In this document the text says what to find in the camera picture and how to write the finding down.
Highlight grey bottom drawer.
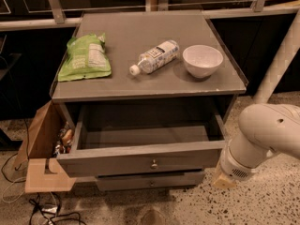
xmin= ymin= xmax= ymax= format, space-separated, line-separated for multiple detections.
xmin=96 ymin=170 xmax=205 ymax=191

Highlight grey top drawer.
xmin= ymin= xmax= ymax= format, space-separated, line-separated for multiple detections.
xmin=58 ymin=103 xmax=227 ymax=177

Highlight green snack bag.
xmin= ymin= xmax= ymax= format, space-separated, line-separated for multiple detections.
xmin=58 ymin=34 xmax=112 ymax=82

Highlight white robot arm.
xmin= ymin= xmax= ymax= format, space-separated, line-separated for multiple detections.
xmin=212 ymin=10 xmax=300 ymax=188

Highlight snack items in box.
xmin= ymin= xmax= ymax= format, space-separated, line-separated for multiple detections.
xmin=52 ymin=123 xmax=73 ymax=158

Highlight grey drawer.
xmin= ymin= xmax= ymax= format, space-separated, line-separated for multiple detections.
xmin=58 ymin=103 xmax=227 ymax=177
xmin=96 ymin=170 xmax=205 ymax=191

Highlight black cables on floor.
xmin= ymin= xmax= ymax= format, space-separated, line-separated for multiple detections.
xmin=27 ymin=192 xmax=87 ymax=225

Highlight white cable on floor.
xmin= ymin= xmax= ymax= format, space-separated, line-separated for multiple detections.
xmin=0 ymin=175 xmax=27 ymax=204

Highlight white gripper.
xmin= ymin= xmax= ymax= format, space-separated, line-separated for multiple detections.
xmin=212 ymin=145 xmax=257 ymax=188

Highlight metal railing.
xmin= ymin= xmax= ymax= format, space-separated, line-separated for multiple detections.
xmin=0 ymin=0 xmax=300 ymax=32

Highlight white bowl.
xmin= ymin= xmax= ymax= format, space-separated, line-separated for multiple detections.
xmin=183 ymin=45 xmax=224 ymax=79

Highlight grey drawer cabinet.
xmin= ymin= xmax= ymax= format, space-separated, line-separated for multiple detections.
xmin=50 ymin=10 xmax=249 ymax=189

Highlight brown cardboard box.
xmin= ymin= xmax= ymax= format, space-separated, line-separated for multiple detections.
xmin=13 ymin=101 xmax=76 ymax=193

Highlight clear plastic water bottle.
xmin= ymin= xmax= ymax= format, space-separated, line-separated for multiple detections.
xmin=129 ymin=40 xmax=179 ymax=76

